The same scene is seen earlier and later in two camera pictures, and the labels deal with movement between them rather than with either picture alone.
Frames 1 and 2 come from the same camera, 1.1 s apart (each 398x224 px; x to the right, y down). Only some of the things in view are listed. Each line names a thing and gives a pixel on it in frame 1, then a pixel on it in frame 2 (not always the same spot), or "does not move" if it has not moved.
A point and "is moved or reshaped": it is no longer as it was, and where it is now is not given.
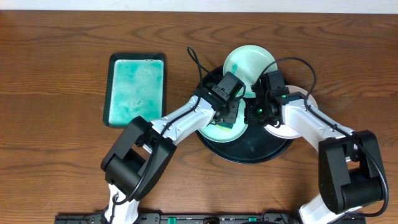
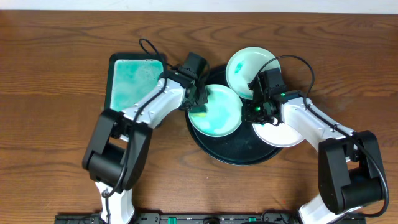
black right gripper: x=249 y=117 does not move
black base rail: x=202 y=218 does not move
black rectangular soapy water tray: x=135 y=86 does not move
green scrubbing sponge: x=226 y=126 is moved or reshaped
